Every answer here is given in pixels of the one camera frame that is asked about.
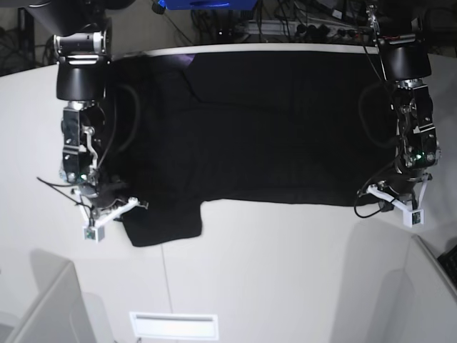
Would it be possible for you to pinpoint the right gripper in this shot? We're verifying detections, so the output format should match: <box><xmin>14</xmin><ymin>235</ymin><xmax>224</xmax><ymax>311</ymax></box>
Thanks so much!
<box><xmin>76</xmin><ymin>173</ymin><xmax>129</xmax><ymax>209</ymax></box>

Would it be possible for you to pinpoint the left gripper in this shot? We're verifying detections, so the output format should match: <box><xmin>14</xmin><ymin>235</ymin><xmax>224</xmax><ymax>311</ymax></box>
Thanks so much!
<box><xmin>376</xmin><ymin>168</ymin><xmax>432</xmax><ymax>214</ymax></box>

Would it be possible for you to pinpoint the black T-shirt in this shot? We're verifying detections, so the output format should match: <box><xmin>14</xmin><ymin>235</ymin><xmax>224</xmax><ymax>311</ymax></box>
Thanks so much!
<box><xmin>106</xmin><ymin>51</ymin><xmax>397</xmax><ymax>247</ymax></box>

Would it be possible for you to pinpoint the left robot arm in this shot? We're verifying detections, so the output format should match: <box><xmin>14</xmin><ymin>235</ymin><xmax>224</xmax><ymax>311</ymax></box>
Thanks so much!
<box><xmin>356</xmin><ymin>1</ymin><xmax>441</xmax><ymax>227</ymax></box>

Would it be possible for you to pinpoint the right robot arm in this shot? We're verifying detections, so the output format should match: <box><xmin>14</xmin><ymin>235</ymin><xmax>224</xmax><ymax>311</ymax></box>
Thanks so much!
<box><xmin>26</xmin><ymin>1</ymin><xmax>132</xmax><ymax>210</ymax></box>

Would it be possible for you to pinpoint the black keyboard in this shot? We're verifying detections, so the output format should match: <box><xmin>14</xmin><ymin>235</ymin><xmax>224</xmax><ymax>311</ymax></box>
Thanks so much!
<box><xmin>438</xmin><ymin>246</ymin><xmax>457</xmax><ymax>287</ymax></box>

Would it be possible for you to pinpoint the white partition right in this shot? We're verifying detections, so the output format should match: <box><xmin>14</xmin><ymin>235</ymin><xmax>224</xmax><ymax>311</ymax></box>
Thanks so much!
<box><xmin>366</xmin><ymin>236</ymin><xmax>456</xmax><ymax>342</ymax></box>

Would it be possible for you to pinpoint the white partition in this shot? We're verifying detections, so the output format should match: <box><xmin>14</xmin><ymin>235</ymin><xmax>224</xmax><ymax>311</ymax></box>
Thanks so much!
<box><xmin>1</xmin><ymin>249</ymin><xmax>115</xmax><ymax>342</ymax></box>
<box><xmin>366</xmin><ymin>236</ymin><xmax>456</xmax><ymax>342</ymax></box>

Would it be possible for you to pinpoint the white partition left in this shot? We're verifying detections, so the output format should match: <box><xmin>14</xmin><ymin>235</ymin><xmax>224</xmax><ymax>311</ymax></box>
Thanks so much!
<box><xmin>1</xmin><ymin>249</ymin><xmax>115</xmax><ymax>342</ymax></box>

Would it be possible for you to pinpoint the blue box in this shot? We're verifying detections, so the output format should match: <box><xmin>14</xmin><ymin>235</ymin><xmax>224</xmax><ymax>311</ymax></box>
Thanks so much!
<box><xmin>159</xmin><ymin>0</ymin><xmax>257</xmax><ymax>11</ymax></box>

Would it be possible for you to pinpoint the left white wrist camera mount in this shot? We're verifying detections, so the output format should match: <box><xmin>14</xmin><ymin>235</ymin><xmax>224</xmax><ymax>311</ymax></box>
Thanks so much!
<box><xmin>353</xmin><ymin>177</ymin><xmax>433</xmax><ymax>229</ymax></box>

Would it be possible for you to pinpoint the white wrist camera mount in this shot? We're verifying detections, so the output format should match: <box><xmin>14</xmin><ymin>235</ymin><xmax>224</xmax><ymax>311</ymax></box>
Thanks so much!
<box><xmin>72</xmin><ymin>189</ymin><xmax>149</xmax><ymax>243</ymax></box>
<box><xmin>353</xmin><ymin>177</ymin><xmax>433</xmax><ymax>229</ymax></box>

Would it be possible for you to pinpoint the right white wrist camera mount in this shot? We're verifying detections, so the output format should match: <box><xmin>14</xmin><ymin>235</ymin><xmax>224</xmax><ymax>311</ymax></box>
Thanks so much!
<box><xmin>72</xmin><ymin>189</ymin><xmax>149</xmax><ymax>243</ymax></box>

